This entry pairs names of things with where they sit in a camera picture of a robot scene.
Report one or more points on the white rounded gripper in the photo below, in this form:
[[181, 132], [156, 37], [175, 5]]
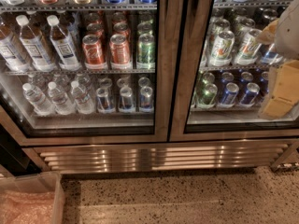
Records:
[[289, 32]]

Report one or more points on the glass fridge door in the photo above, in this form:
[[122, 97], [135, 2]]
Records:
[[87, 71], [226, 76]]

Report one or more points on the stainless steel fridge grille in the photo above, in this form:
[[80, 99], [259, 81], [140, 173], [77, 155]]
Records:
[[97, 159]]

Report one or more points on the silver blue can middle shelf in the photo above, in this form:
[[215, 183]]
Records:
[[269, 55]]

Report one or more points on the right white lemon-lime can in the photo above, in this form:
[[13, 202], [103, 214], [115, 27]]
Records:
[[248, 48]]

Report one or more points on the white lemon-lime can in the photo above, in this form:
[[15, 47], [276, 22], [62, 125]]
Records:
[[220, 54], [248, 48]]

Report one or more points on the right blue can lower shelf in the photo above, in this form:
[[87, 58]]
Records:
[[249, 94]]

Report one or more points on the left white lemon-lime can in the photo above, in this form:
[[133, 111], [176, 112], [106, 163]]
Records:
[[220, 54]]

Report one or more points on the left blue can lower shelf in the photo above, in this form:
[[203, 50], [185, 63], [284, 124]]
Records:
[[229, 95]]

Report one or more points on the green can lower shelf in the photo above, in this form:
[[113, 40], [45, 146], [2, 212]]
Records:
[[207, 95]]

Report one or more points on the front green soda can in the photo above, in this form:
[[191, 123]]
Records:
[[146, 51]]

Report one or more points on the right energy drink can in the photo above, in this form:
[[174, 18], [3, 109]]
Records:
[[146, 99]]

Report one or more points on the energy drink can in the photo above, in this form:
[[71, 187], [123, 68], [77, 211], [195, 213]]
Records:
[[126, 101], [146, 99], [104, 100]]

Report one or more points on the middle energy drink can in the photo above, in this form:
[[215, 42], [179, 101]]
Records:
[[126, 101]]

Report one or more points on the front right red cola can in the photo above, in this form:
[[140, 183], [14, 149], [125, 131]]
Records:
[[120, 52]]

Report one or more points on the red cola can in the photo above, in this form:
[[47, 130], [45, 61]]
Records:
[[94, 53], [120, 52]]

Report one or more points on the left energy drink can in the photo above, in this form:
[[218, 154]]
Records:
[[104, 100]]

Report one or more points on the front left red cola can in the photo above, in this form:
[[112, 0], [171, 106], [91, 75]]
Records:
[[94, 53]]

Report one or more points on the right water bottle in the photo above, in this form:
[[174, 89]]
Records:
[[83, 99]]

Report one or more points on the water bottle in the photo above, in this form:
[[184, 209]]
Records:
[[63, 104], [38, 99], [83, 99]]

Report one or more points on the right tea bottle white cap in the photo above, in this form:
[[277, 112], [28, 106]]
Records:
[[64, 44]]

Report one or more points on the tea bottle white cap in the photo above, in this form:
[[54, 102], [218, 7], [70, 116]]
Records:
[[64, 44], [36, 45]]

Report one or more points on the middle water bottle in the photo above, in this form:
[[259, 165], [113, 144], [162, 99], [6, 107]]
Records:
[[63, 104]]

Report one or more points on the middle tea bottle white cap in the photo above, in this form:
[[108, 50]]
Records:
[[36, 45]]

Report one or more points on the left water bottle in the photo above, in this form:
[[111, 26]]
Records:
[[38, 99]]

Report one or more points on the left tea bottle white label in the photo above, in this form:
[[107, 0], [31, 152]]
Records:
[[12, 50]]

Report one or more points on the translucent plastic bin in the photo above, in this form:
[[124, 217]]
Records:
[[32, 199]]

